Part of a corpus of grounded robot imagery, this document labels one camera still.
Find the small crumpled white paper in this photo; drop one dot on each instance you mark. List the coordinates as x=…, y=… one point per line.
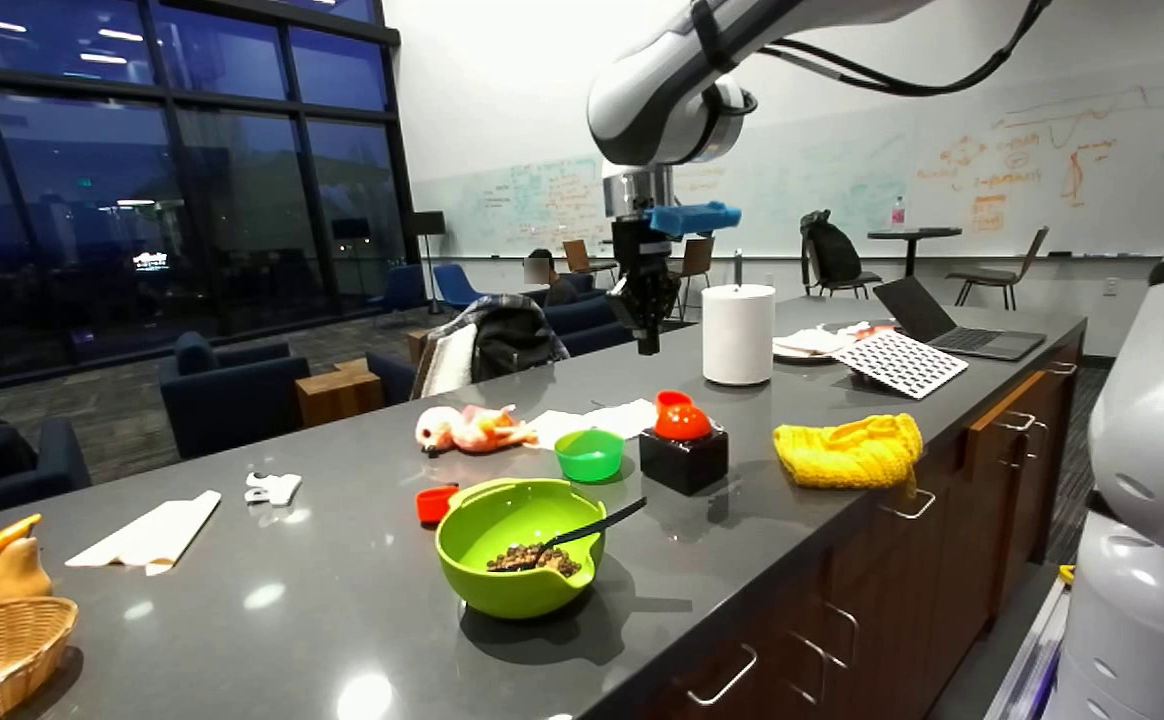
x=268, y=488

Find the black backpack on chair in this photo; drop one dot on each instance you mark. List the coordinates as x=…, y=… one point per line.
x=829, y=255

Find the navy blue armchair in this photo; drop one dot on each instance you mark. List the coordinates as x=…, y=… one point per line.
x=234, y=395
x=587, y=323
x=7, y=465

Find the folded white paper sheet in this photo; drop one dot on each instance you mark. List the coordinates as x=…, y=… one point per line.
x=147, y=532

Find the blue wrist camera box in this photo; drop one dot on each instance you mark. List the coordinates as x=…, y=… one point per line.
x=697, y=217

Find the grey black backpack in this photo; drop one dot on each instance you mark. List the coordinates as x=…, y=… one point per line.
x=518, y=343

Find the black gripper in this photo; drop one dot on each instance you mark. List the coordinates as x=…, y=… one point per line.
x=641, y=251

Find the small red measuring cup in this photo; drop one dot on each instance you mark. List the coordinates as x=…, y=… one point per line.
x=432, y=507

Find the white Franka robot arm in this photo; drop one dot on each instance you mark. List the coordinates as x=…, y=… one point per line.
x=660, y=93

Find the lime green mixing bowl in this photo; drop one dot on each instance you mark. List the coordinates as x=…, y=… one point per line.
x=512, y=591

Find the black spoon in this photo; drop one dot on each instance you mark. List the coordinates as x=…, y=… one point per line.
x=599, y=523

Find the brown food bits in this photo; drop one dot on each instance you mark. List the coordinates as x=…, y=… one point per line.
x=535, y=559

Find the white paper stack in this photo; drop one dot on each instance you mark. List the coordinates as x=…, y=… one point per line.
x=809, y=344

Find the white keyboard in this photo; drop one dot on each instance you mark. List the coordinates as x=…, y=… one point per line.
x=903, y=366

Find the wooden counter cabinet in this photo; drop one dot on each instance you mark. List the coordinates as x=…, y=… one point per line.
x=903, y=561

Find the seated person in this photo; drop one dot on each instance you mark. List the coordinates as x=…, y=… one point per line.
x=541, y=268

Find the wooden side box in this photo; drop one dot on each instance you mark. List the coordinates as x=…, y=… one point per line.
x=337, y=395

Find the small white paper napkin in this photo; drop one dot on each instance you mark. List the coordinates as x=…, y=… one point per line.
x=592, y=418

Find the wooden scoop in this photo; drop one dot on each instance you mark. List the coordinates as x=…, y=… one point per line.
x=13, y=578

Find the grey metal chair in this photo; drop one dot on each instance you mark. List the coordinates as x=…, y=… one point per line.
x=1002, y=273

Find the round cafe table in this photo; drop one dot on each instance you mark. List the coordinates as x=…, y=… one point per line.
x=915, y=238

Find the orange white plush toy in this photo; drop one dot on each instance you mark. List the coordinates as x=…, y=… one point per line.
x=473, y=428

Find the dark open laptop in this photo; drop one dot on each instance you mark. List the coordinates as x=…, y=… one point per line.
x=940, y=324

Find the small green plastic cup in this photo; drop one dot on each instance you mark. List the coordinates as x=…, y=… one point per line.
x=591, y=462

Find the white paper towel roll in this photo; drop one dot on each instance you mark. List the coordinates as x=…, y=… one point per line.
x=738, y=336

